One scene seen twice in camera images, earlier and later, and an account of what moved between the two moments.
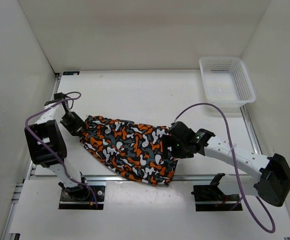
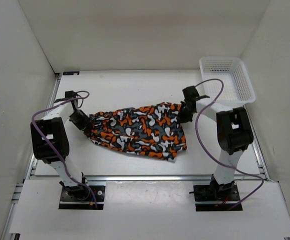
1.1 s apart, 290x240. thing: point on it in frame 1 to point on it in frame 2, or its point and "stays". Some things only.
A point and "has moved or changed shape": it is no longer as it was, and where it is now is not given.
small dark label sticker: x=70 y=73 stays
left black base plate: x=67 y=202 stays
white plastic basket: x=227 y=82 stays
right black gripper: x=168 y=140 to x=181 y=118
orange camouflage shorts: x=135 y=150 has moved or changed shape
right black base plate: x=210 y=197 stays
